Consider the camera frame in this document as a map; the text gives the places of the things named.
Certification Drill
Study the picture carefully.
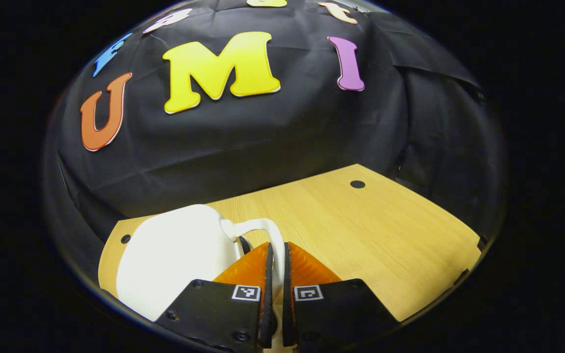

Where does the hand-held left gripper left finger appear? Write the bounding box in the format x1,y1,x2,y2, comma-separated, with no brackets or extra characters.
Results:
156,242,276,353

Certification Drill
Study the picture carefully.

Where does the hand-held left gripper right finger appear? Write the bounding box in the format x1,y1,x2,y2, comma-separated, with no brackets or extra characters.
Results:
282,241,401,351

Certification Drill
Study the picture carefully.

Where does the white suitcase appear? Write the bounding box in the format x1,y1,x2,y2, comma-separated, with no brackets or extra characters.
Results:
116,204,286,353

